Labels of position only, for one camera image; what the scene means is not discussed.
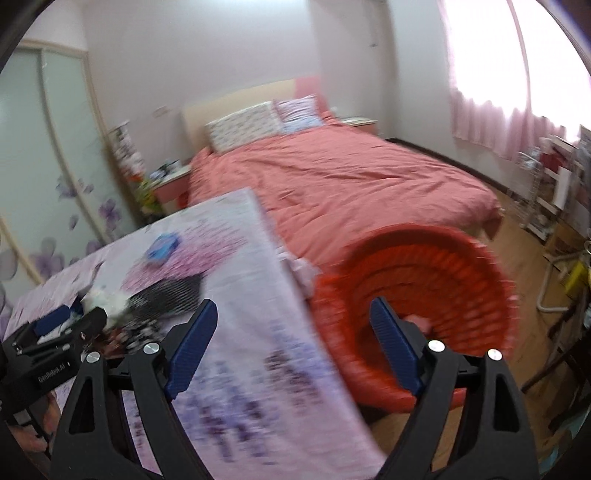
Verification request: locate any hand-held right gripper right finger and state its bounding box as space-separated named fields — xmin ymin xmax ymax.
xmin=370 ymin=296 xmax=541 ymax=480

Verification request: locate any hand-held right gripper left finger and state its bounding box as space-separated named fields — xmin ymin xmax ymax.
xmin=50 ymin=298 xmax=219 ymax=480

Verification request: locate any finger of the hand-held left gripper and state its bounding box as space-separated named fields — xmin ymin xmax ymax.
xmin=11 ymin=308 xmax=74 ymax=356
xmin=65 ymin=307 xmax=110 ymax=358

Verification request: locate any cream white sock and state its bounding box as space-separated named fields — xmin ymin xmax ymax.
xmin=81 ymin=286 xmax=131 ymax=320

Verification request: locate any black hairbrush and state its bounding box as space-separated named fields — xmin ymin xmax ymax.
xmin=124 ymin=272 xmax=206 ymax=319

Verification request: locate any red plastic basket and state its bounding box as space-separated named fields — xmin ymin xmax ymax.
xmin=311 ymin=224 xmax=518 ymax=411

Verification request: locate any floral printed tablecloth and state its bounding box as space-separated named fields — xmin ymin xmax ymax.
xmin=0 ymin=187 xmax=393 ymax=480

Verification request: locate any blue plastic ball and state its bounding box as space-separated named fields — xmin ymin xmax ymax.
xmin=144 ymin=233 xmax=182 ymax=265

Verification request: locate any potted plant with flowers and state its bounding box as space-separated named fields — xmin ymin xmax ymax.
xmin=135 ymin=176 xmax=160 ymax=217

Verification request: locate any pink and white nightstand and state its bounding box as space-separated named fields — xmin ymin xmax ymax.
xmin=339 ymin=116 xmax=379 ymax=137
xmin=151 ymin=164 xmax=192 ymax=215

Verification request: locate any wardrobe with floral sliding doors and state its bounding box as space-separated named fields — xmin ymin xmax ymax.
xmin=0 ymin=39 xmax=145 ymax=324

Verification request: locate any salmon pink bedspread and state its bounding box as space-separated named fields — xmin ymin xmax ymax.
xmin=187 ymin=108 xmax=504 ymax=287

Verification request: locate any yellow bottle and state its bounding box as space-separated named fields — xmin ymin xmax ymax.
xmin=564 ymin=260 xmax=590 ymax=297

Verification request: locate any white printed pillow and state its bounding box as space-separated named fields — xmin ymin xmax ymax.
xmin=205 ymin=102 xmax=283 ymax=154

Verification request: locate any cluttered storage shelf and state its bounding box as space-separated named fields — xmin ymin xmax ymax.
xmin=516 ymin=124 xmax=591 ymax=243

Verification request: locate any striped pastel pillow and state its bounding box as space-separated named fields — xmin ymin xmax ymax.
xmin=276 ymin=96 xmax=326 ymax=134

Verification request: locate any bed with cream headboard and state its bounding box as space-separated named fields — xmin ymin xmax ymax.
xmin=182 ymin=78 xmax=504 ymax=287

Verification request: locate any pink window curtain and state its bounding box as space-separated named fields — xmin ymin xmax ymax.
xmin=438 ymin=0 xmax=591 ymax=163

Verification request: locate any hanging wall calendar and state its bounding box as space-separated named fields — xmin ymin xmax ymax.
xmin=111 ymin=122 xmax=145 ymax=171

